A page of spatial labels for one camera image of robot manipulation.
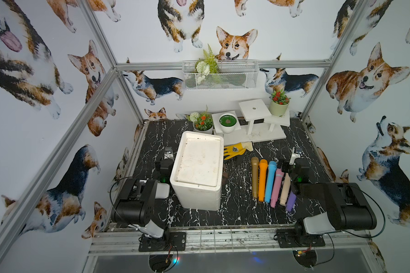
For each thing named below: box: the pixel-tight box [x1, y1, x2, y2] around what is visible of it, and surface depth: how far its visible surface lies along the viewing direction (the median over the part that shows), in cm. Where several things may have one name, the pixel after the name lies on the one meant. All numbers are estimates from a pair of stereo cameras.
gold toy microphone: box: [251, 156, 260, 200], surface depth 94 cm
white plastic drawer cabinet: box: [169, 130, 225, 212], surface depth 73 cm
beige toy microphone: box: [279, 172, 291, 206], surface depth 86 cm
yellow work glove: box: [223, 141, 254, 160], surface depth 106 cm
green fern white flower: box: [194, 43, 220, 85], surface depth 84 cm
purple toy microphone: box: [285, 190, 297, 213], surface depth 85 cm
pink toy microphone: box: [270, 168, 285, 209], surface depth 90 cm
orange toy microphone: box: [258, 159, 268, 203], surface depth 92 cm
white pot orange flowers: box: [184, 104, 214, 135], surface depth 105 cm
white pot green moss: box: [218, 112, 239, 135], surface depth 92 cm
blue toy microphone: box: [264, 160, 278, 204], surface depth 92 cm
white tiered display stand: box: [211, 98, 291, 147], surface depth 102 cm
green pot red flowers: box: [269, 89, 291, 118], surface depth 98 cm
